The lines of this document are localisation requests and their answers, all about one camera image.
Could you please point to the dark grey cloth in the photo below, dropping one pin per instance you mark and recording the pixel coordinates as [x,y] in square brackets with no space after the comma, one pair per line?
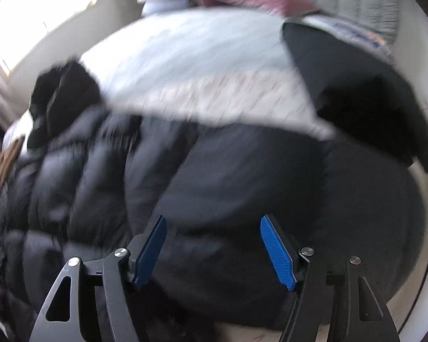
[371,213]

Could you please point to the white cherry print bedsheet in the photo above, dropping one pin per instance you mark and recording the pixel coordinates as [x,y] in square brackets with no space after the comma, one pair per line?
[242,92]

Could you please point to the black folded garment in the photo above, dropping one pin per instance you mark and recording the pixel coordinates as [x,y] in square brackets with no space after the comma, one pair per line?
[349,78]

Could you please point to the brown cloth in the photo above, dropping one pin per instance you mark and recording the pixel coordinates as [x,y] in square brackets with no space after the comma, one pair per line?
[3,171]

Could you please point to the window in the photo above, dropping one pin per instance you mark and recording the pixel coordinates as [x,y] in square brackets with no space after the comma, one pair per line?
[35,10]

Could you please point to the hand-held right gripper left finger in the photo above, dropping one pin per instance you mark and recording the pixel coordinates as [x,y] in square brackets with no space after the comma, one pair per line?
[152,247]

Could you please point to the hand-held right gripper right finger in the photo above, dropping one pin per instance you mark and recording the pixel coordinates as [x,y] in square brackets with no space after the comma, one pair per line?
[276,253]

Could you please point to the light blue blanket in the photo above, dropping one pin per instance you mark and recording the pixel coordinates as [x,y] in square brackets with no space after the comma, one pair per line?
[199,46]

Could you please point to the black puffer jacket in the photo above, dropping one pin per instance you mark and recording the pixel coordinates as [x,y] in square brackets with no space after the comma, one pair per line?
[207,185]

